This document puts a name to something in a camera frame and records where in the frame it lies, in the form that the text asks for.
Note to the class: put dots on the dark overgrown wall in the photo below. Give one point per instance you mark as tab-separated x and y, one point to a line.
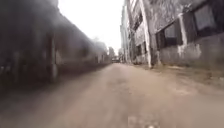
36	50

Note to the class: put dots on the robot's own part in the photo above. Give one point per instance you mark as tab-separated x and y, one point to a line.
151	126

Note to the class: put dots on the sandy dirt road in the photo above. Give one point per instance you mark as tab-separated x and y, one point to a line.
126	96

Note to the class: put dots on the weathered grey building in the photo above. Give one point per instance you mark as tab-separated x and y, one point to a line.
180	33

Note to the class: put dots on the tall pale building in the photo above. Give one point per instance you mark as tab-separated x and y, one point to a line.
124	36

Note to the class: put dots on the distant trees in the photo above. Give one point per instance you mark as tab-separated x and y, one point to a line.
106	50

